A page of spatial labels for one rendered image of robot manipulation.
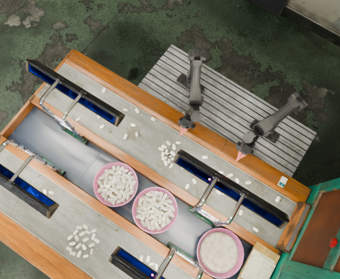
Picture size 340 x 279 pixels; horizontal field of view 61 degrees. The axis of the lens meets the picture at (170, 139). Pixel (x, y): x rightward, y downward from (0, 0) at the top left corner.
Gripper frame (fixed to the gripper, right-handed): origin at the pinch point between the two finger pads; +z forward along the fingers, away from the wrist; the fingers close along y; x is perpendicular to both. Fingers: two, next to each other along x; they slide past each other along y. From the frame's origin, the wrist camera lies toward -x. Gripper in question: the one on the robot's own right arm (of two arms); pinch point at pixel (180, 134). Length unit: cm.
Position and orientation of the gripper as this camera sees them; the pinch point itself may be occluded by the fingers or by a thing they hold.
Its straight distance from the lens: 178.0
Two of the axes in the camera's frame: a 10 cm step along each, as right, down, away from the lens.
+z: -4.2, 8.0, 4.2
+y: 8.4, 5.2, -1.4
